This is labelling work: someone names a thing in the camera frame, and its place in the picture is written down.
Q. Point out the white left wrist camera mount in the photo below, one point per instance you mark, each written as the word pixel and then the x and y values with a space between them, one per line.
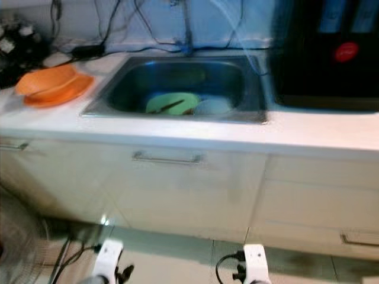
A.
pixel 111 254

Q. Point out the stainless steel sink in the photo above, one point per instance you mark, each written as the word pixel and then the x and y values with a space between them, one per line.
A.
pixel 213 77

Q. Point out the black kitchen appliance red badge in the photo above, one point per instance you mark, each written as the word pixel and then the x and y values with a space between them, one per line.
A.
pixel 320 77

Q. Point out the metal sink faucet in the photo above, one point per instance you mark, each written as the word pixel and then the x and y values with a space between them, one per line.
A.
pixel 188 29

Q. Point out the brown wooden chopsticks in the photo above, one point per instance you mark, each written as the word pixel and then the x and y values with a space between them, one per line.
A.
pixel 170 106

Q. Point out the white bowl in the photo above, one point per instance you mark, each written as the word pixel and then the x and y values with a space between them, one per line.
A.
pixel 213 106

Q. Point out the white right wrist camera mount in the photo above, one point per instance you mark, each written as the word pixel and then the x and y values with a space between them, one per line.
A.
pixel 256 263

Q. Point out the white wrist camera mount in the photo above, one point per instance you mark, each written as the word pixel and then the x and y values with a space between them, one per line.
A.
pixel 256 263
pixel 111 254

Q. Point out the white kitchen base cabinet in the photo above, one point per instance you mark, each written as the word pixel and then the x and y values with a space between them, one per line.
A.
pixel 183 195

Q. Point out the black power adapter brick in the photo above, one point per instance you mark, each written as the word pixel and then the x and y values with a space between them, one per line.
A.
pixel 89 51

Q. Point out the green plastic plate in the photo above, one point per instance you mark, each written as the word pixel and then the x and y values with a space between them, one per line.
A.
pixel 157 102

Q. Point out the orange plastic plate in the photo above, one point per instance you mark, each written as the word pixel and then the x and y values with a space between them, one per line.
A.
pixel 80 93

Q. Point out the black charger with white label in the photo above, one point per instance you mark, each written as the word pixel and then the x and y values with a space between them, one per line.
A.
pixel 23 44

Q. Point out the orange plastic bowl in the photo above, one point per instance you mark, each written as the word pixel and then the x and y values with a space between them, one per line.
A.
pixel 44 81

